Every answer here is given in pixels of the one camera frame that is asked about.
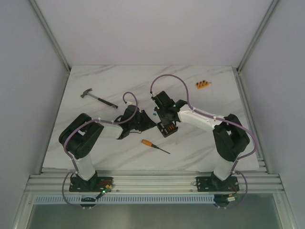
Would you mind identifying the aluminium frame post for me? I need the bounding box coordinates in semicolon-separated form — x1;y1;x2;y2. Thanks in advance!
30;0;71;73
236;0;281;73

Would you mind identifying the orange handled screwdriver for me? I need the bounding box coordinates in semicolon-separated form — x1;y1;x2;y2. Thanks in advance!
141;139;170;154

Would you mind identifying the hammer with black handle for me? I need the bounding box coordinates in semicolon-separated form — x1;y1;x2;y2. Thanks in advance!
80;88;118;109

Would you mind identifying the slotted cable duct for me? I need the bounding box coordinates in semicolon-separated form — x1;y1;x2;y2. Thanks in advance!
33;194;215;205

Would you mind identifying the aluminium mounting rail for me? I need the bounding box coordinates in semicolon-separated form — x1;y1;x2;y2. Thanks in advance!
25;169;284;194

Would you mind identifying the purple cable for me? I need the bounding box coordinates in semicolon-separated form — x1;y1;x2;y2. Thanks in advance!
61;92;139;210
149;74;258;210

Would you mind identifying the left aluminium frame post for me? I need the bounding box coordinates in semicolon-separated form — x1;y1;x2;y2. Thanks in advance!
30;0;71;73

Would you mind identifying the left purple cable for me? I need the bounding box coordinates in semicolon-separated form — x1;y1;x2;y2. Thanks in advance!
61;92;139;210

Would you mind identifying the black fuse box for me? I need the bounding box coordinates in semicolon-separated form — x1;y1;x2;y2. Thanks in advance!
157;122;178;138

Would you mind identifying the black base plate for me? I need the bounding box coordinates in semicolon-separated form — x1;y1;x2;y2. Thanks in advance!
69;176;113;192
195;176;240;192

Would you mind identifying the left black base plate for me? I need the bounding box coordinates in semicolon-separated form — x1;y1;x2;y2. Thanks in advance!
69;176;113;192

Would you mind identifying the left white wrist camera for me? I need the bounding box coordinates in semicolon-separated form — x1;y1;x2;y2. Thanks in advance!
126;101;138;107

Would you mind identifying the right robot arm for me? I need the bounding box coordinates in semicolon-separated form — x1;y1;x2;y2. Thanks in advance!
152;91;250;190

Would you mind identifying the orange terminal block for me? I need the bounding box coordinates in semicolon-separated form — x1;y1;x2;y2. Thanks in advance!
195;80;211;89

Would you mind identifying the right aluminium frame post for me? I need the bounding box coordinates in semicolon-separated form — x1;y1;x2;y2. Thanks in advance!
236;0;281;73

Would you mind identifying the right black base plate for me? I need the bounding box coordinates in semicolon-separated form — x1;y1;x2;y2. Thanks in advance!
195;176;240;192

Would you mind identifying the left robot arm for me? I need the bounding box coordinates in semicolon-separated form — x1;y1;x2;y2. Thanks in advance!
59;105;157;192

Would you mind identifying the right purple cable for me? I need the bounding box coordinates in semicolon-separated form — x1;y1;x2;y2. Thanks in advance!
149;74;258;210

